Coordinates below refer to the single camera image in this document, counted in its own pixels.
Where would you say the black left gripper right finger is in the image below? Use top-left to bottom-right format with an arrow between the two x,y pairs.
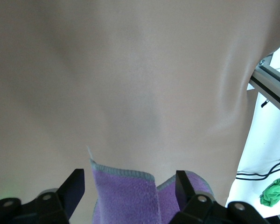
170,170 -> 271,224

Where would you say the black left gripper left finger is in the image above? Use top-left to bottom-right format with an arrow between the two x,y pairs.
0,168 -> 85,224

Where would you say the green crumpled cloth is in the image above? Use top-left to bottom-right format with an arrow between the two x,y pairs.
259,177 -> 280,208

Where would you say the black cable with plug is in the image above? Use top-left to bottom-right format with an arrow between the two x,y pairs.
236,158 -> 280,176
235,164 -> 280,181

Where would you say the purple microfibre towel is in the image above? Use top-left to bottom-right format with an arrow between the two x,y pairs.
86,145 -> 214,224

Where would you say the aluminium camera mount post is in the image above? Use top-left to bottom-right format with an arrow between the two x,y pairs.
247,52 -> 280,117

